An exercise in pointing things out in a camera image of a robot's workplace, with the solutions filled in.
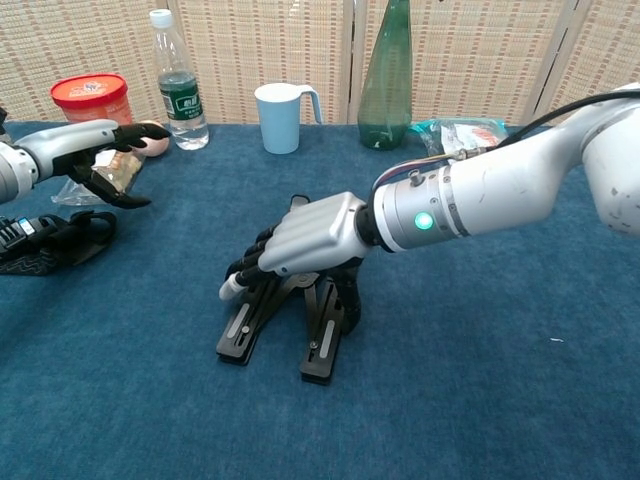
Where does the beige onion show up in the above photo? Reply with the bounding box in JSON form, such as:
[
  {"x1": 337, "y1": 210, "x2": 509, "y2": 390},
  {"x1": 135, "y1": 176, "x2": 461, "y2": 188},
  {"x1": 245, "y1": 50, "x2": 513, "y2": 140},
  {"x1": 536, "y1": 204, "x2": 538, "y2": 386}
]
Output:
[{"x1": 139, "y1": 119, "x2": 171, "y2": 158}]

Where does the clear water bottle green label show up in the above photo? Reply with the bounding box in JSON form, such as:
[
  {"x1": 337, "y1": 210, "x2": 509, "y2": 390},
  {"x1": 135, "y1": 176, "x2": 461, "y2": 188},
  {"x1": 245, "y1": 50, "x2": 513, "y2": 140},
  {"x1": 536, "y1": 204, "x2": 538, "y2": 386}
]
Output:
[{"x1": 148, "y1": 8, "x2": 211, "y2": 152}]

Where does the red snack canister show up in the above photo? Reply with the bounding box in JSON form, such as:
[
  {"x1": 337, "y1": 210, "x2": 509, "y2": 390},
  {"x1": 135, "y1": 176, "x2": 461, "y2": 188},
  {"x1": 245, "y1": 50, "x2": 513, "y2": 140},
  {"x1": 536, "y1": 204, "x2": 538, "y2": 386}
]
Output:
[{"x1": 49, "y1": 73, "x2": 135, "y2": 126}]

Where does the black folding laptop stand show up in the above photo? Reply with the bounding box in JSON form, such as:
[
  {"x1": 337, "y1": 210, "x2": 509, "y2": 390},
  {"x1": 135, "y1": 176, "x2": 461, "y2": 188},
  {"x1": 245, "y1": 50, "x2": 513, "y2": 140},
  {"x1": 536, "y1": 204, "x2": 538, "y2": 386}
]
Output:
[{"x1": 215, "y1": 194, "x2": 364, "y2": 387}]

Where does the blue carpet table cover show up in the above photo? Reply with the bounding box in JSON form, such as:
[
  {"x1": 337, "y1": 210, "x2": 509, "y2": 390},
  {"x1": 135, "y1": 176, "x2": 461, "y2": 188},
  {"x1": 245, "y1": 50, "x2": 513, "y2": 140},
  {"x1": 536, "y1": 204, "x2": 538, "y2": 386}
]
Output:
[{"x1": 0, "y1": 121, "x2": 640, "y2": 480}]

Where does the light blue cup with handle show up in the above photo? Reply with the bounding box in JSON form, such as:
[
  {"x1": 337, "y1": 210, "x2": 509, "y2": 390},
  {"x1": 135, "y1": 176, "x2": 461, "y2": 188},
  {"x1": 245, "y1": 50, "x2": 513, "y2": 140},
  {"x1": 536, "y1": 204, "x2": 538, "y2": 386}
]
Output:
[{"x1": 253, "y1": 82, "x2": 325, "y2": 155}]

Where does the woven folding screen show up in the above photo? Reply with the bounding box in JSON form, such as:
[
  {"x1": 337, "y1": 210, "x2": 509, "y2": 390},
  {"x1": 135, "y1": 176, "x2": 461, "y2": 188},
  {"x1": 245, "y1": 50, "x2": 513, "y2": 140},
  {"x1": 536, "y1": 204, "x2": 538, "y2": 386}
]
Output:
[{"x1": 0, "y1": 0, "x2": 640, "y2": 127}]

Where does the teal snack package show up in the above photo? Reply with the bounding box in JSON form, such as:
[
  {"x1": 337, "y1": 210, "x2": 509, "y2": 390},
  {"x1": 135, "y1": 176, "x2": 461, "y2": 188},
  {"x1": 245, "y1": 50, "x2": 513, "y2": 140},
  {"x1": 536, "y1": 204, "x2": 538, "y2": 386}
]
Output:
[{"x1": 407, "y1": 117, "x2": 511, "y2": 161}]

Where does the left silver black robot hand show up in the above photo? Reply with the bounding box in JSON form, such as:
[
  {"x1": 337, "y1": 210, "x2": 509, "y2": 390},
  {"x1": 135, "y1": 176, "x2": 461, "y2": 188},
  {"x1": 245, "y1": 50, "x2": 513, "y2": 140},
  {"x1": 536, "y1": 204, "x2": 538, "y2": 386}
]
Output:
[{"x1": 14, "y1": 118, "x2": 173, "y2": 209}]

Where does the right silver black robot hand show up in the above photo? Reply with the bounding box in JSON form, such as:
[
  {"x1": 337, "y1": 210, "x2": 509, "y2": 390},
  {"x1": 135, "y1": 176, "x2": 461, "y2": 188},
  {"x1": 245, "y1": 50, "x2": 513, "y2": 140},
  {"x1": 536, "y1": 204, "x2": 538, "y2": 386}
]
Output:
[{"x1": 218, "y1": 191, "x2": 369, "y2": 336}]

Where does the green spray bottle black trigger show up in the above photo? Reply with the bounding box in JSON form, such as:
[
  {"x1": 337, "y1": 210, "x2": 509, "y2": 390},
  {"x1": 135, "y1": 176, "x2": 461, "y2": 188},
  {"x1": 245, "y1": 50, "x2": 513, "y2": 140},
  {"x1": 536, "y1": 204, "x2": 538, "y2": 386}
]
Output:
[{"x1": 358, "y1": 0, "x2": 414, "y2": 150}]

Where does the black strap brace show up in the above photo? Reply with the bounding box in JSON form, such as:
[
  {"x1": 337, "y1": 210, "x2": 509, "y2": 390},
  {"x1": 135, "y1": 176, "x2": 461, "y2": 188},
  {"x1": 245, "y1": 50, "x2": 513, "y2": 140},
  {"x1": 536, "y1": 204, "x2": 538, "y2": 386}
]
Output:
[{"x1": 0, "y1": 210, "x2": 119, "y2": 277}]

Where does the clear bag of pastries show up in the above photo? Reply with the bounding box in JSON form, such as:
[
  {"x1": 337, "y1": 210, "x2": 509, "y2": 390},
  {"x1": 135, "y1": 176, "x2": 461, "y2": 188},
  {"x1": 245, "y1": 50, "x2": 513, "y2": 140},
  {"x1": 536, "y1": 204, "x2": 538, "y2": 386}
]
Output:
[{"x1": 50, "y1": 149, "x2": 147, "y2": 207}]

